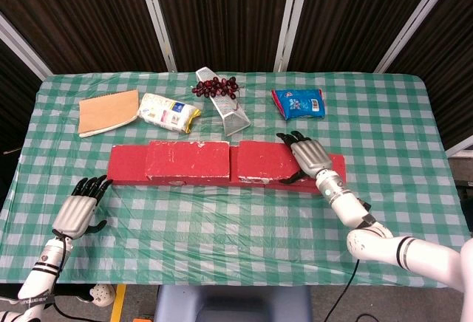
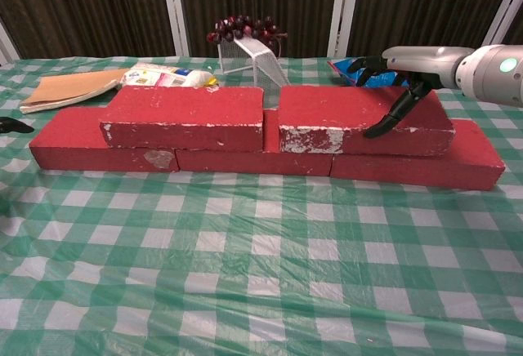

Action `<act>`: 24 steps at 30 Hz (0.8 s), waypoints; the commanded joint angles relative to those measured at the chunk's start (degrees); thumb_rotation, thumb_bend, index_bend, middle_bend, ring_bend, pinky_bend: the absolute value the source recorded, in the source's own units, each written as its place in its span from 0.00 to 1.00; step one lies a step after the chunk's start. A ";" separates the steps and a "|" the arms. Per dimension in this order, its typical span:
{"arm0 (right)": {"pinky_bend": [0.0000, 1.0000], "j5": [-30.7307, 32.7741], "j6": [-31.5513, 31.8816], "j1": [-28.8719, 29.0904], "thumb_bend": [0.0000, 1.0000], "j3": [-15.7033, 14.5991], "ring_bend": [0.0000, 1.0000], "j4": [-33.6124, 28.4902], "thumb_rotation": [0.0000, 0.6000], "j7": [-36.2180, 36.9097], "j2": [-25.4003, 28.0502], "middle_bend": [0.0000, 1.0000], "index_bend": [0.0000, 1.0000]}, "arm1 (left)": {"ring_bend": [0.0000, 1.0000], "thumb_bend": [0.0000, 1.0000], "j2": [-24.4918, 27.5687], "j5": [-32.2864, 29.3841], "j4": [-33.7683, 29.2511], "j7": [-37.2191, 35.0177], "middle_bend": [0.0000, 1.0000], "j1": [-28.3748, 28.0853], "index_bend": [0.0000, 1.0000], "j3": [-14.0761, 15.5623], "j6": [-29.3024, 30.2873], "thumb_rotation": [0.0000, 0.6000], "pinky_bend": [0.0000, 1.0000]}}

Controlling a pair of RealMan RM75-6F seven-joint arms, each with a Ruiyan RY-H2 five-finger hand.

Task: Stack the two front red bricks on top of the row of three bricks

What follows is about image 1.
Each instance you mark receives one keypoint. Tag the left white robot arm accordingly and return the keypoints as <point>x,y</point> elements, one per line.
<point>40,277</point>

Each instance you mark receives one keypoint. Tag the green white checked tablecloth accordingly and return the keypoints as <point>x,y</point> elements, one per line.
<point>221,226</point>

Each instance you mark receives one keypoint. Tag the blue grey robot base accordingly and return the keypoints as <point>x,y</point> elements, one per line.
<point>233,303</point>

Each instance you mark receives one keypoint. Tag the white plastic snack package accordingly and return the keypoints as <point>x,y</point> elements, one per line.
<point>166,113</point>

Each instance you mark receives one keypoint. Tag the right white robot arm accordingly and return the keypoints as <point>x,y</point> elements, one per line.
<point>380,240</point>

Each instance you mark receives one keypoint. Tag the dark red grape bunch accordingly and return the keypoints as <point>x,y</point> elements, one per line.
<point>216,87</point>

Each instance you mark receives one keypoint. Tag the white partition frame post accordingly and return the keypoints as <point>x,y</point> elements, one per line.
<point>22,45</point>
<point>292,19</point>
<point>157,19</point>
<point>414,23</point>

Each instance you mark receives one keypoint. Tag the white clog shoe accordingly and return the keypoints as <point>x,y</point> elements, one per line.
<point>101,294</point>

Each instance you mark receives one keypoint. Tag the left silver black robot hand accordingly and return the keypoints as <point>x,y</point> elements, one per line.
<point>75,215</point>

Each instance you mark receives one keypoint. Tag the red foam block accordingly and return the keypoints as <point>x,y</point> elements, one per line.
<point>125,163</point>
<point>184,161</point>
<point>258,159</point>
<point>233,167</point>
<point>338,167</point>

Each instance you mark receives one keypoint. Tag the tan cover notebook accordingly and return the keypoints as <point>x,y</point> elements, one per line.
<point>107,113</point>

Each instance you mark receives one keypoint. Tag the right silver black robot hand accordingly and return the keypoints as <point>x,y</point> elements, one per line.
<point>312,156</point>

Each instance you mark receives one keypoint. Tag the blue snack bag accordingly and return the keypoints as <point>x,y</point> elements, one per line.
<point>299,104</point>

